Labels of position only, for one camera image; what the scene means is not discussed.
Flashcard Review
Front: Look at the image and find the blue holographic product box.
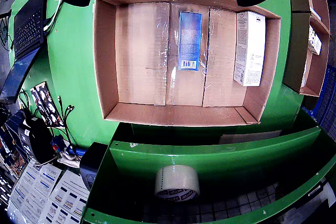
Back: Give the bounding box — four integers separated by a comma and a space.
177, 11, 203, 72

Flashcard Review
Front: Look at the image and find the green metal shelf frame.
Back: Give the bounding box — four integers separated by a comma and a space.
80, 125, 336, 224

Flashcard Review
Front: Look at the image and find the blue wire mesh cage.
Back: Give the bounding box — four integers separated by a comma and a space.
301, 63, 336, 141

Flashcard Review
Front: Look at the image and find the printed picture sheet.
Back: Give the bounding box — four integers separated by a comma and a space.
29, 81, 66, 128

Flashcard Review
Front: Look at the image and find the clear packing tape roll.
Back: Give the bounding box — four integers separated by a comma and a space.
154, 164, 201, 202

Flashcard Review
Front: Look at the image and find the thin black cable bundle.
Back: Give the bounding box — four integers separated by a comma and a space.
56, 95, 79, 156

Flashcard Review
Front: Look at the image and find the white crumpled cloth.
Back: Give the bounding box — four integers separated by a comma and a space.
57, 148, 82, 168

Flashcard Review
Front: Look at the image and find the blue curved panel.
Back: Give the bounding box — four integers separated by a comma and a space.
0, 50, 38, 104

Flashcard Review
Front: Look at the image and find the wire grid panel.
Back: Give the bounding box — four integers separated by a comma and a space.
143, 182, 280, 223

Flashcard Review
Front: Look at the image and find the shallow cardboard tray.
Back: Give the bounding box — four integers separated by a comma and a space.
93, 0, 281, 127

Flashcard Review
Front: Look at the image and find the white cable bundle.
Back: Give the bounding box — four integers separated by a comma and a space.
43, 0, 65, 33

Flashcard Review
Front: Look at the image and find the black desktop device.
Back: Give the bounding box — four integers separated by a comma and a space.
17, 115, 55, 165

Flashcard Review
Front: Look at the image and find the black laptop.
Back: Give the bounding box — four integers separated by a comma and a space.
12, 0, 50, 59

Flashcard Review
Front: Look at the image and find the printed paper sheet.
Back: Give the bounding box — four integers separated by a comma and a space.
39, 168, 90, 224
6, 161, 63, 223

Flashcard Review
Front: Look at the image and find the cow print hand cream box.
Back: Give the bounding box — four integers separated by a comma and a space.
307, 24, 323, 56

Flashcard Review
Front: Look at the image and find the long white product box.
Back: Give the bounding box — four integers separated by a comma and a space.
233, 10, 266, 87

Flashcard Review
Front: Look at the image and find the dark grey device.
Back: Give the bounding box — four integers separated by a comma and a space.
79, 142, 109, 191

